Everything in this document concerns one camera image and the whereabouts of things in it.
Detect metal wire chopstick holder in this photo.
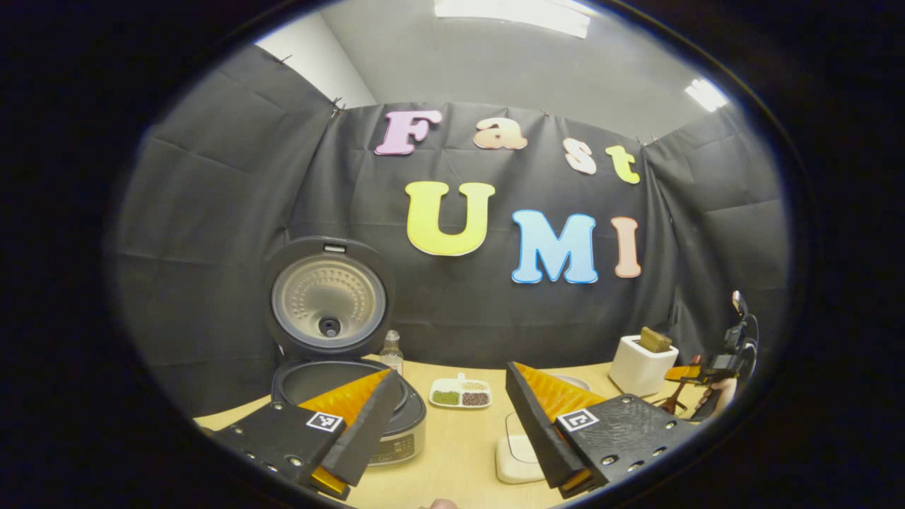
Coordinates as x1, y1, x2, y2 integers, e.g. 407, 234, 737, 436
649, 394, 690, 419

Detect large ceiling light panel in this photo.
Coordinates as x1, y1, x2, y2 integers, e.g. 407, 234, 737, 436
433, 0, 591, 40

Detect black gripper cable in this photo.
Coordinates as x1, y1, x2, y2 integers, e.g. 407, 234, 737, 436
739, 311, 762, 384

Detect black backdrop cloth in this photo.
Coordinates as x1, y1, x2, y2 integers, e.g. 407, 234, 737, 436
106, 44, 793, 418

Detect small ceiling light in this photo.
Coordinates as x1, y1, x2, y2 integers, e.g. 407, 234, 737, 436
684, 78, 729, 112

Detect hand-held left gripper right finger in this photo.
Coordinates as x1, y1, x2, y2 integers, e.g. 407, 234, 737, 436
505, 362, 701, 499

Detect white toaster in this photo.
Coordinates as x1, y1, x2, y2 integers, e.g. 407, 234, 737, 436
609, 334, 679, 398

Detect clear rice container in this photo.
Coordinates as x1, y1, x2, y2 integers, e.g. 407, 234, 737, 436
495, 411, 559, 486

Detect small clear bottle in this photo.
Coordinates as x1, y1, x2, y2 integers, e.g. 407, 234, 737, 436
380, 329, 404, 375

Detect black and silver rice cooker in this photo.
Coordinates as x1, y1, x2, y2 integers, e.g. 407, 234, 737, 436
265, 235, 428, 467

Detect white sectioned dish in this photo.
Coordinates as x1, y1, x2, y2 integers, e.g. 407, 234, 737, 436
429, 373, 493, 410

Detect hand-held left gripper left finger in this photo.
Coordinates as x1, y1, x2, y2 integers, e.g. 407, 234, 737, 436
205, 368, 404, 501

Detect brown wooden spoon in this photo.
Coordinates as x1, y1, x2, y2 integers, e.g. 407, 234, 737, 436
654, 355, 702, 414

